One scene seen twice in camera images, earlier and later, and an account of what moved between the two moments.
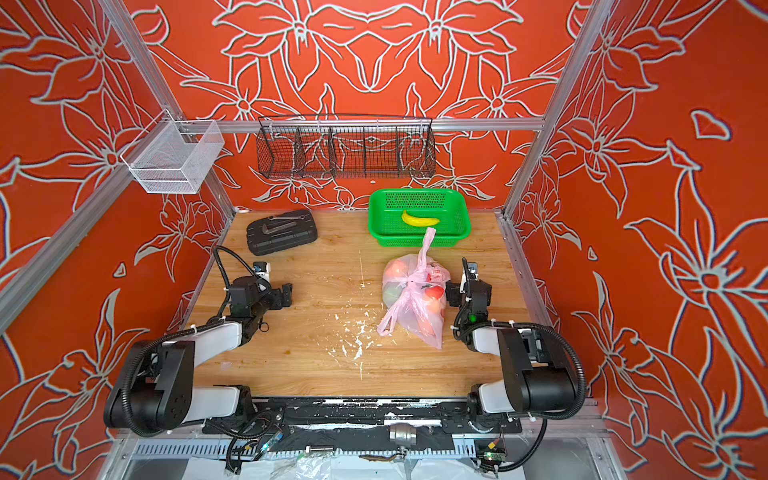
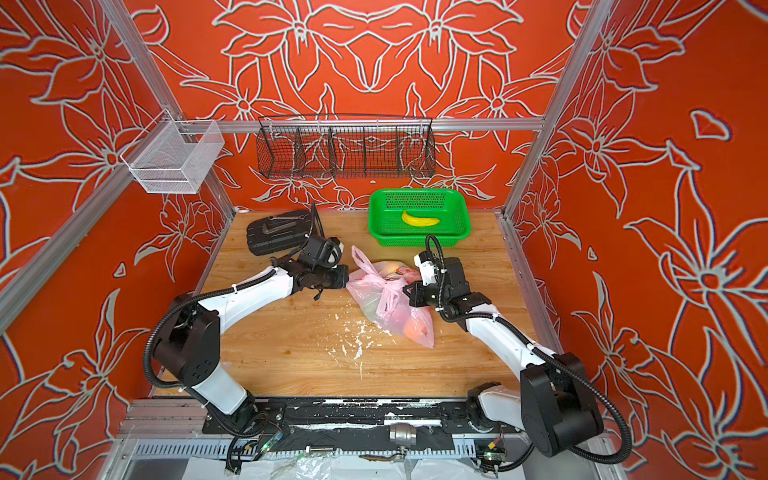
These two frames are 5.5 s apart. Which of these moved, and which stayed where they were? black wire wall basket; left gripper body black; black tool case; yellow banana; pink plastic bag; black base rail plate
Moved: left gripper body black; pink plastic bag
Stayed: black tool case; black base rail plate; yellow banana; black wire wall basket
